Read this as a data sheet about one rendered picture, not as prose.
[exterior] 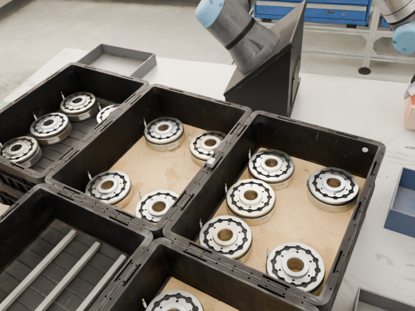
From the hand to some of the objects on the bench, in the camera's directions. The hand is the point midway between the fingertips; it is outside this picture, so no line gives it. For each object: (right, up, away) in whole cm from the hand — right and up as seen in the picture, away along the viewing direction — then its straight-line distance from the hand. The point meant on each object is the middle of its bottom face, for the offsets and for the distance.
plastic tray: (-102, +17, +41) cm, 111 cm away
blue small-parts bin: (-12, -31, -22) cm, 40 cm away
